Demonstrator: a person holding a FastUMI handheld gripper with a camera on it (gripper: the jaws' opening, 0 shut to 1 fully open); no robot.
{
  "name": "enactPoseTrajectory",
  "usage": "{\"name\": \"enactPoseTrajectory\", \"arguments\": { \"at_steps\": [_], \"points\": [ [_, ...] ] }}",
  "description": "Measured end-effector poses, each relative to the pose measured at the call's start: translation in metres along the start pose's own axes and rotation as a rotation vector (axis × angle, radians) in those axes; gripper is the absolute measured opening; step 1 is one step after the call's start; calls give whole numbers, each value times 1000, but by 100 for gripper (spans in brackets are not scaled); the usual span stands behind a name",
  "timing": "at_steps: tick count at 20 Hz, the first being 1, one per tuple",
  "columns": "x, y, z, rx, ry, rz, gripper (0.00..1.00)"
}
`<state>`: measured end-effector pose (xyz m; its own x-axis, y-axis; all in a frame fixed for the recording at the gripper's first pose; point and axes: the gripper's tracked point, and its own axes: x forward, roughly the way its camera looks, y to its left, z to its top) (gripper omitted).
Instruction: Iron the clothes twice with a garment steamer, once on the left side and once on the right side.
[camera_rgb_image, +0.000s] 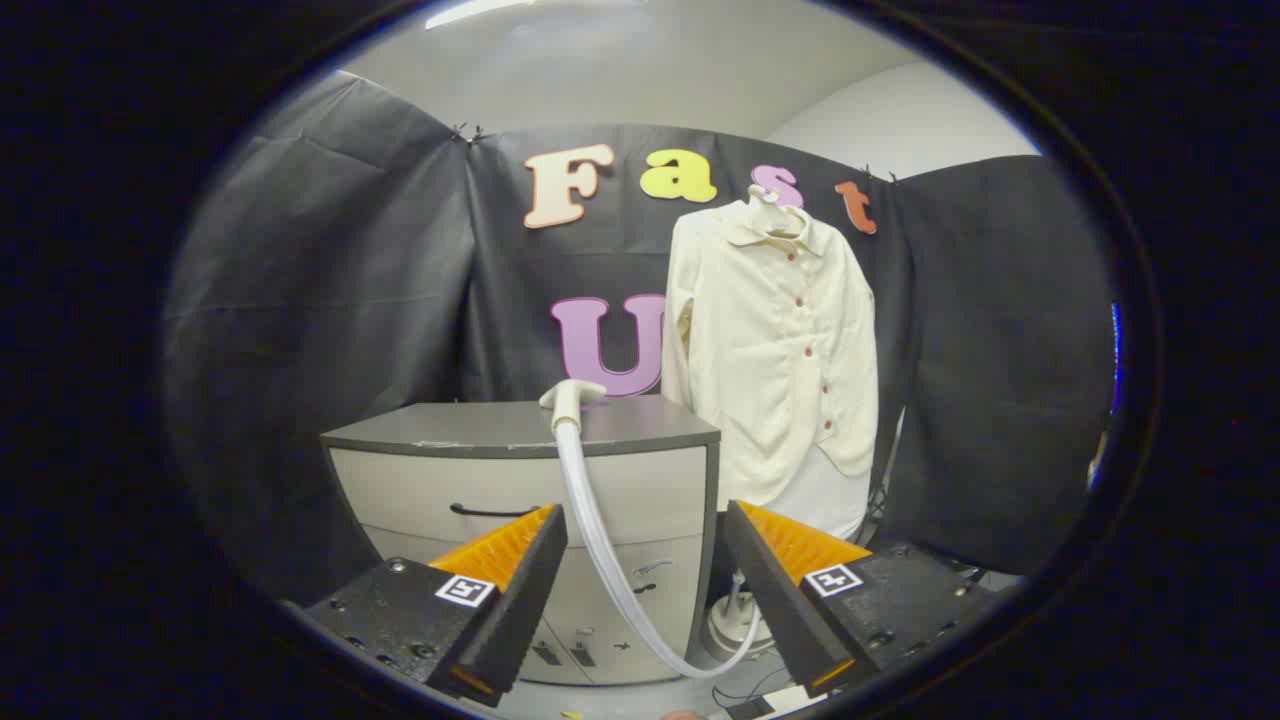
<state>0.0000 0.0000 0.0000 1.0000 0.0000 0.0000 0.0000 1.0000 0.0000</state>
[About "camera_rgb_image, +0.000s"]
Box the grey drawer cabinet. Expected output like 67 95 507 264
320 395 723 689

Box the cream button shirt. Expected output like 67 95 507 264
660 197 881 513

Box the black floor cable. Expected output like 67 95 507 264
712 668 791 711

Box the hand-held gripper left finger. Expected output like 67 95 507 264
300 503 569 709

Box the white garment steamer base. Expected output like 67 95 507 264
705 572 776 661

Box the black backdrop cloth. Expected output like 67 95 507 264
160 70 1121 606

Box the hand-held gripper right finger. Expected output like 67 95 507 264
722 499 1001 699

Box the white garment steamer head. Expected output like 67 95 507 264
538 379 608 433

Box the white hanging board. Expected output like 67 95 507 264
770 440 871 541

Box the white clothes hanger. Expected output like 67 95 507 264
745 183 806 236

